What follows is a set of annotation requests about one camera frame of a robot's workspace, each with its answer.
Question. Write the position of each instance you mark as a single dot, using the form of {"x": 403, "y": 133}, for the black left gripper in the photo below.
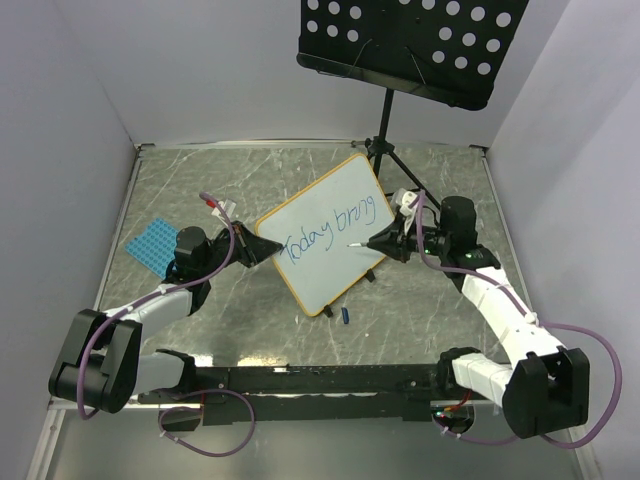
{"x": 252, "y": 249}

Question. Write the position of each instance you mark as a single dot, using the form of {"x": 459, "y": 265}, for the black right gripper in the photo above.
{"x": 392, "y": 240}

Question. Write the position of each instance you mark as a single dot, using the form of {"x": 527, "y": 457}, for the yellow framed whiteboard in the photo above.
{"x": 318, "y": 228}

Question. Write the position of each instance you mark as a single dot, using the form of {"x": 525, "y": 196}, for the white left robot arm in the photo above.
{"x": 101, "y": 366}

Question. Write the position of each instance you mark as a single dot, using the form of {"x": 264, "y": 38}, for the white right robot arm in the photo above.
{"x": 544, "y": 386}

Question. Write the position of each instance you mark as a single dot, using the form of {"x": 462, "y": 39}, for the black whiteboard clip foot right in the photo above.
{"x": 370, "y": 276}

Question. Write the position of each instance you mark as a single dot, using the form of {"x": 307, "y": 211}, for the blue studded building plate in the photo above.
{"x": 154, "y": 248}

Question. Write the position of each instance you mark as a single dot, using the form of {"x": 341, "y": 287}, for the black perforated music stand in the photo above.
{"x": 449, "y": 52}

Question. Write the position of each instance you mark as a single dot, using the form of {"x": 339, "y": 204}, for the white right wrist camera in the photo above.
{"x": 405, "y": 204}

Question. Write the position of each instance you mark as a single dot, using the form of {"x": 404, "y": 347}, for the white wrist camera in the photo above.
{"x": 219, "y": 207}
{"x": 405, "y": 204}

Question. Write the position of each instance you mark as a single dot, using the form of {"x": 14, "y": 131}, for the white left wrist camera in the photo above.
{"x": 219, "y": 207}

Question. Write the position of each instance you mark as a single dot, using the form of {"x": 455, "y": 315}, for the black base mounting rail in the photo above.
{"x": 293, "y": 393}

